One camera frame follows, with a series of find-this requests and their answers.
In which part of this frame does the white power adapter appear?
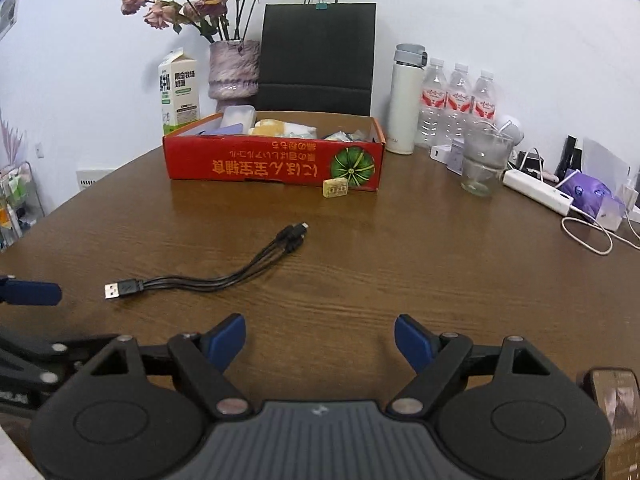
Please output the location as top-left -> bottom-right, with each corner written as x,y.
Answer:
430,144 -> 451,165

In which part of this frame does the purple tissue pack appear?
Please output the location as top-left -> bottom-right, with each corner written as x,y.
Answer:
556,170 -> 626,230

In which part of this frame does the clear glass cup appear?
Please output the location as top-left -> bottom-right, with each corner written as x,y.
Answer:
461,120 -> 514,197

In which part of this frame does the white cable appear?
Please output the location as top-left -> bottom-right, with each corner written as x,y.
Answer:
560,204 -> 640,256

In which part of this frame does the yellow white plush toy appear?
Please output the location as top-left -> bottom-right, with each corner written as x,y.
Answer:
248,119 -> 317,140

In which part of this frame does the milk carton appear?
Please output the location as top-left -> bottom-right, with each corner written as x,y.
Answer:
158,49 -> 200,136

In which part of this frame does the smartphone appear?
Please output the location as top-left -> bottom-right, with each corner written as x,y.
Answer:
582,368 -> 640,480

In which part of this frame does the metal wire rack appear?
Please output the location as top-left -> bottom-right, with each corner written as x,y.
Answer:
0,162 -> 46,252

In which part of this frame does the water bottle left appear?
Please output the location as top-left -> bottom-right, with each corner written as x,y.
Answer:
416,58 -> 448,148

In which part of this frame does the white wall box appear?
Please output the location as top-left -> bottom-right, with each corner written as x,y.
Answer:
76,168 -> 113,191

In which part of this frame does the translucent plastic box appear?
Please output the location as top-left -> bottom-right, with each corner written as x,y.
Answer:
220,105 -> 256,132

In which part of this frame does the black multi-head usb cable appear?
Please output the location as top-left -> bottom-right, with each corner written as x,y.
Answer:
103,221 -> 310,302

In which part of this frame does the purple ceramic vase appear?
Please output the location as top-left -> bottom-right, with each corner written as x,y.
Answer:
208,40 -> 260,110

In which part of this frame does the water bottle right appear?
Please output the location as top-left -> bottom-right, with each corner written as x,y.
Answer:
472,70 -> 497,122

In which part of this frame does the white power strip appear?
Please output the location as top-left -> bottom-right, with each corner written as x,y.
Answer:
502,169 -> 574,217

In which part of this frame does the small yellow mahjong tile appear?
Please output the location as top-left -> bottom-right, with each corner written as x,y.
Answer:
322,178 -> 349,198

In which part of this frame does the purple knitted cloth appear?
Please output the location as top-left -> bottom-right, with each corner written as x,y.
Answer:
200,122 -> 244,136

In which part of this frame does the red cardboard box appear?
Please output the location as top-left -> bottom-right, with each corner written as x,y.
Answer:
163,110 -> 385,191

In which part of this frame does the black paper bag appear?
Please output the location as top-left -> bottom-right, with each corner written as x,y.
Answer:
255,0 -> 376,116

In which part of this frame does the water bottle middle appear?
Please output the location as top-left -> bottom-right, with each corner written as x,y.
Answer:
445,63 -> 473,139

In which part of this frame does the white thermos bottle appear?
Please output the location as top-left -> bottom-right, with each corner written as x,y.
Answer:
386,44 -> 427,155

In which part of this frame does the water bottle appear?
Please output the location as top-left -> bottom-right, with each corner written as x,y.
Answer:
416,58 -> 448,148
472,70 -> 497,122
445,63 -> 473,139

